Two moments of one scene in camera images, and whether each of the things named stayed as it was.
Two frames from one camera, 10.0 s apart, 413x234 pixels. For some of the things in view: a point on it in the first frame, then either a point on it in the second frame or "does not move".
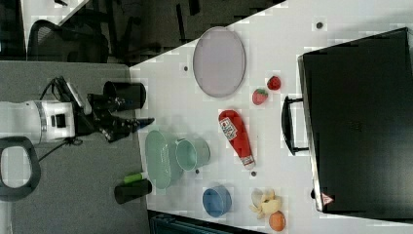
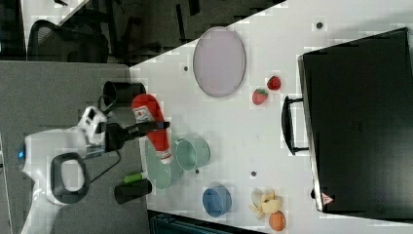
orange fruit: x=277 y=221 does not move
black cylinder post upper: x=126 y=96 does not move
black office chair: x=50 y=43 does not move
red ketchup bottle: x=234 y=129 → x=147 y=108
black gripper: x=96 y=114 → x=115 y=135
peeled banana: x=264 y=202 does not move
